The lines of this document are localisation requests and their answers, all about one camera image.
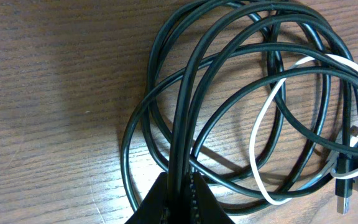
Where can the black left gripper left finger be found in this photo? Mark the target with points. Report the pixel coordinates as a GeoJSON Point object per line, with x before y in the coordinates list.
{"type": "Point", "coordinates": [151, 209]}

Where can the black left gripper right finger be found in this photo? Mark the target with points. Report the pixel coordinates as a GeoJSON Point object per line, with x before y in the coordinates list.
{"type": "Point", "coordinates": [204, 208]}

